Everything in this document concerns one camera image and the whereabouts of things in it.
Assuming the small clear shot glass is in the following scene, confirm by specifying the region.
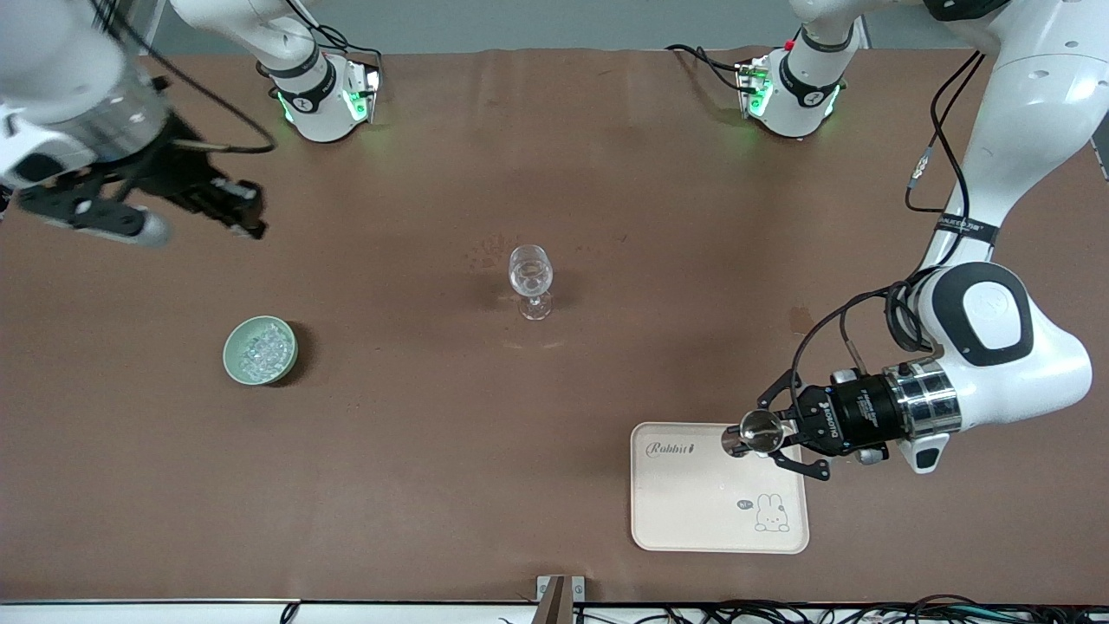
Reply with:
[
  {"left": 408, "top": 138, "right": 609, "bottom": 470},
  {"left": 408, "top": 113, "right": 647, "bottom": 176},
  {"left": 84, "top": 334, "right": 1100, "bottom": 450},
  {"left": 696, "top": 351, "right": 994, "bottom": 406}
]
[{"left": 721, "top": 410, "right": 787, "bottom": 458}]

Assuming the pile of clear ice cubes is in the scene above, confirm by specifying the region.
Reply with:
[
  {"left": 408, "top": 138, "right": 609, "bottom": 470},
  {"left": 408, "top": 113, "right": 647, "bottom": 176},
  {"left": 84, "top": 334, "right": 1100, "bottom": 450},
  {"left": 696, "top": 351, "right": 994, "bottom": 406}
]
[{"left": 238, "top": 322, "right": 292, "bottom": 380}]

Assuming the clear stemmed wine glass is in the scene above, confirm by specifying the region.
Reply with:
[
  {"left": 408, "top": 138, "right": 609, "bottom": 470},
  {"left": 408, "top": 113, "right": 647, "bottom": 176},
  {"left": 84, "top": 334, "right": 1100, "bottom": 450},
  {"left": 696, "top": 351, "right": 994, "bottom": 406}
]
[{"left": 508, "top": 244, "right": 555, "bottom": 322}]

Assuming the white rabbit print tray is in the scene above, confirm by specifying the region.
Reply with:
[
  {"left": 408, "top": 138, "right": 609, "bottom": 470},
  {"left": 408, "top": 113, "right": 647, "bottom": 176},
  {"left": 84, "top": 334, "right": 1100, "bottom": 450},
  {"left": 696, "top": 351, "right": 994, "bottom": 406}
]
[{"left": 630, "top": 422, "right": 810, "bottom": 555}]

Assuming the pale green ceramic bowl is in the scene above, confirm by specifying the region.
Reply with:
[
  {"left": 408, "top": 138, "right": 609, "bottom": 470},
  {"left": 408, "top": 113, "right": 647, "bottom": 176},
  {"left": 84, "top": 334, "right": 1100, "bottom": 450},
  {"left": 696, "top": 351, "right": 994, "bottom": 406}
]
[{"left": 223, "top": 315, "right": 300, "bottom": 387}]

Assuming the brown table cover sheet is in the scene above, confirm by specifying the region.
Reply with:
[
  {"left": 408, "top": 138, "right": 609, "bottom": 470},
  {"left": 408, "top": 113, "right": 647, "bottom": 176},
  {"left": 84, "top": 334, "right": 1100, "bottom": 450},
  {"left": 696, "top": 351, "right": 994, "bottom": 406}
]
[{"left": 0, "top": 48, "right": 1109, "bottom": 605}]

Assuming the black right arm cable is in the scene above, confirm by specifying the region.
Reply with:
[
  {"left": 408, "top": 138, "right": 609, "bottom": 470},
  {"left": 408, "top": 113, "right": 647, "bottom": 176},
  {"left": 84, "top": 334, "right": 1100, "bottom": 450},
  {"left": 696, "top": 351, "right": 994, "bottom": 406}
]
[{"left": 91, "top": 0, "right": 278, "bottom": 157}]

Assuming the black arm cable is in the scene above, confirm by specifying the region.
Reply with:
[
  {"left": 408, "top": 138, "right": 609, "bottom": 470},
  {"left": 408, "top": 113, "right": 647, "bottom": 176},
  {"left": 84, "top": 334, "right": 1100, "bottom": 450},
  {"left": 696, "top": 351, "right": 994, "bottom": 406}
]
[
  {"left": 91, "top": 0, "right": 278, "bottom": 157},
  {"left": 790, "top": 50, "right": 986, "bottom": 387}
]

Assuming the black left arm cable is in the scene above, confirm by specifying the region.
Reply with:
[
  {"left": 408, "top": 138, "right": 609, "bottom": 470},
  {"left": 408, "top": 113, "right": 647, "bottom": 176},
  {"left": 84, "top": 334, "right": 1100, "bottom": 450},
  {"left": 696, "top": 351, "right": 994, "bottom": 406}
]
[{"left": 790, "top": 50, "right": 986, "bottom": 387}]

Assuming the tangle of dark cables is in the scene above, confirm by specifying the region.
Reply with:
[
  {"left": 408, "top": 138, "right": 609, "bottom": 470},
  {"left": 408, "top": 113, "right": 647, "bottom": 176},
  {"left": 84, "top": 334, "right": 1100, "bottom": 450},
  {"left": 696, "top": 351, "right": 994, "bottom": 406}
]
[{"left": 572, "top": 596, "right": 1109, "bottom": 624}]

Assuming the black right base cable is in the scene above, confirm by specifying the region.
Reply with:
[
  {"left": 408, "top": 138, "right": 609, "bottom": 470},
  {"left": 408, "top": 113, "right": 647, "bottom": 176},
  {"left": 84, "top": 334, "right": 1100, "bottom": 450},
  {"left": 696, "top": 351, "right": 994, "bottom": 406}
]
[{"left": 286, "top": 0, "right": 384, "bottom": 66}]

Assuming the black base cable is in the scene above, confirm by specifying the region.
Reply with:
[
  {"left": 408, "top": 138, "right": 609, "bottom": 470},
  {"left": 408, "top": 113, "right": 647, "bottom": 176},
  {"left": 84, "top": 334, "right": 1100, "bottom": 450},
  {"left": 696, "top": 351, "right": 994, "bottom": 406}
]
[
  {"left": 286, "top": 0, "right": 384, "bottom": 66},
  {"left": 665, "top": 43, "right": 748, "bottom": 94}
]

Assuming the grey metal bracket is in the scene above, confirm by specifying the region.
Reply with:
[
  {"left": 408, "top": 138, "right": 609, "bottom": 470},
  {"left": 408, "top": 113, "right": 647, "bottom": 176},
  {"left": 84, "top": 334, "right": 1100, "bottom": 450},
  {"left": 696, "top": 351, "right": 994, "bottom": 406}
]
[{"left": 536, "top": 575, "right": 587, "bottom": 604}]

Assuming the dark camera mount pole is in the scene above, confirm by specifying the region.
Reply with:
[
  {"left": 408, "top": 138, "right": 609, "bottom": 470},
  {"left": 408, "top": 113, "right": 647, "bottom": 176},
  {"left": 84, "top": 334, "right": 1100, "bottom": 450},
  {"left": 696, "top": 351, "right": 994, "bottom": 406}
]
[{"left": 539, "top": 577, "right": 574, "bottom": 624}]

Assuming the black left base cable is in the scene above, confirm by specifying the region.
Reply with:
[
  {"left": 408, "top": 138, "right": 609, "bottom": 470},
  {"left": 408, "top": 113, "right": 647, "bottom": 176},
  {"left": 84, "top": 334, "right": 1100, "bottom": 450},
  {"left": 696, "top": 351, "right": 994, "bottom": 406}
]
[{"left": 665, "top": 43, "right": 748, "bottom": 94}]

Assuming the white table edge rail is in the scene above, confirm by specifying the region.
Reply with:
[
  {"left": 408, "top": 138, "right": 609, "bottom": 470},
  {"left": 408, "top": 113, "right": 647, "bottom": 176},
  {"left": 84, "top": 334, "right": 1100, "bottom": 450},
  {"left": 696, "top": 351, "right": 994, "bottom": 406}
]
[{"left": 0, "top": 600, "right": 1109, "bottom": 624}]

